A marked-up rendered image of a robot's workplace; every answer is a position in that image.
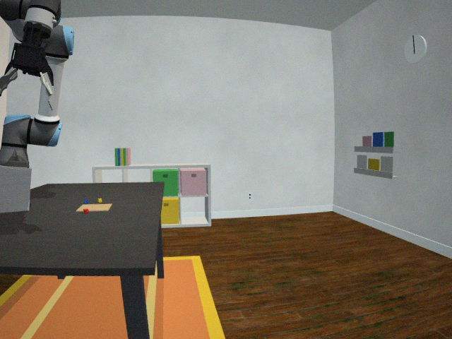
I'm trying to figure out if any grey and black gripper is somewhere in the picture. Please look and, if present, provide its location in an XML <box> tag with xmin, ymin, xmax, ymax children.
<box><xmin>0</xmin><ymin>21</ymin><xmax>54</xmax><ymax>110</ymax></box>

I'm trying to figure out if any tan flat mat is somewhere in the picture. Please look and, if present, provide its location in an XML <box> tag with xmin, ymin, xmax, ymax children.
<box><xmin>76</xmin><ymin>204</ymin><xmax>112</xmax><ymax>212</ymax></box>

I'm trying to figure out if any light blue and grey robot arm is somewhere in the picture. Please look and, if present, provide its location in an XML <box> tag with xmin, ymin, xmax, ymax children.
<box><xmin>0</xmin><ymin>0</ymin><xmax>74</xmax><ymax>167</ymax></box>

